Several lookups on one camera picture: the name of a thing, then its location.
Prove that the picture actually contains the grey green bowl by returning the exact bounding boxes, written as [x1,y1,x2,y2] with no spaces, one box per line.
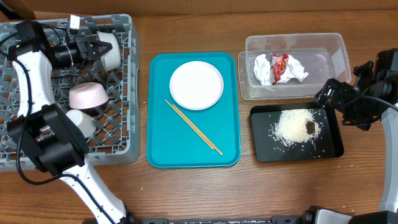
[97,32,121,72]

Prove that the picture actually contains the pink shallow bowl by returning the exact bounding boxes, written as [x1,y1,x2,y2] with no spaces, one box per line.
[69,82,109,110]

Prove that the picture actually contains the brown food scrap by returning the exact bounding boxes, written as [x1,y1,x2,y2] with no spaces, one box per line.
[305,121,316,134]

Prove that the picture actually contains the pile of white rice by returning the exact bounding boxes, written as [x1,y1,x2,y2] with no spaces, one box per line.
[269,109,324,147]

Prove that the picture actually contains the white paper cup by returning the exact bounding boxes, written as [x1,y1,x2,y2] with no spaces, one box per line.
[66,110,96,138]

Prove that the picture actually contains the red snack wrapper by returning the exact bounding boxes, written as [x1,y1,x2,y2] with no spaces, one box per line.
[271,54,289,85]

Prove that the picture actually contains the wooden chopstick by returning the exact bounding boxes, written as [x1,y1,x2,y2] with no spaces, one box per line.
[165,100,215,150]
[172,103,224,156]

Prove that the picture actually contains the white napkin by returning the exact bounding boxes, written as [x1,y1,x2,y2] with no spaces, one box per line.
[254,54,309,86]

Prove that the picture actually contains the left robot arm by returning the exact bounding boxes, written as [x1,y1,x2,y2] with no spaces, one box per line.
[4,21,134,223]

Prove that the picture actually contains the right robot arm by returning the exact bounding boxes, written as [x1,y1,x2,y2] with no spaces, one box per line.
[300,49,397,223]

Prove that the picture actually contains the clear plastic waste bin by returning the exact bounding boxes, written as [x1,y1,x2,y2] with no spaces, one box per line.
[238,33,351,100]

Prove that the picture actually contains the grey plastic dishwasher rack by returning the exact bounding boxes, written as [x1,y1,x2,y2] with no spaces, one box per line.
[1,14,140,172]

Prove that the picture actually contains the black plastic tray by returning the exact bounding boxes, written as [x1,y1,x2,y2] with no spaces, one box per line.
[250,102,344,162]

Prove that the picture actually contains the white round plate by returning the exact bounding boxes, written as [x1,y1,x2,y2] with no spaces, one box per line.
[169,61,224,110]

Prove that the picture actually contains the teal plastic serving tray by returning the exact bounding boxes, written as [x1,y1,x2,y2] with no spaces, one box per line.
[147,52,241,168]

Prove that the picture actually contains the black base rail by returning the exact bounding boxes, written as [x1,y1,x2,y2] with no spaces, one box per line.
[82,217,307,224]

